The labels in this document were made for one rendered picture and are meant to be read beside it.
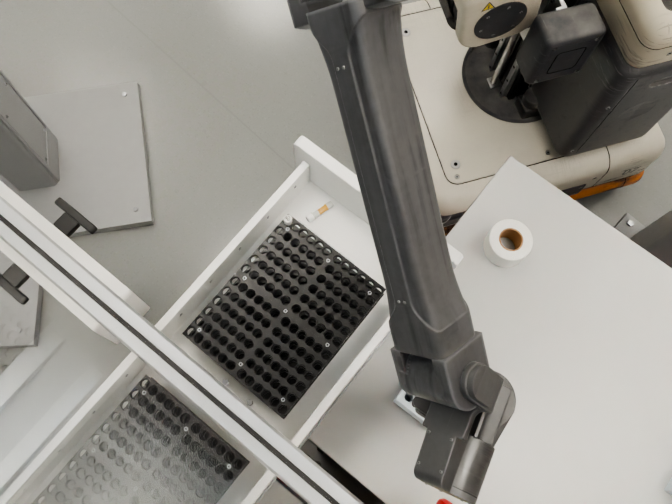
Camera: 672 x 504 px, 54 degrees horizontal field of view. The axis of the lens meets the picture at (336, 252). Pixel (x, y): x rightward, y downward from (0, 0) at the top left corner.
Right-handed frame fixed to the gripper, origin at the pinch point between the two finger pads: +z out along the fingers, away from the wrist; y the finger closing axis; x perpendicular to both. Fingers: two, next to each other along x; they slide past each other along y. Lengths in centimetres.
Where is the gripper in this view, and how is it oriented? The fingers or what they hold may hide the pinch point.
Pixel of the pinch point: (448, 410)
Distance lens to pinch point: 87.3
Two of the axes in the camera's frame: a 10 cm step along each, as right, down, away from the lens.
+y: 8.3, 5.4, -1.4
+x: 5.6, -7.9, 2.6
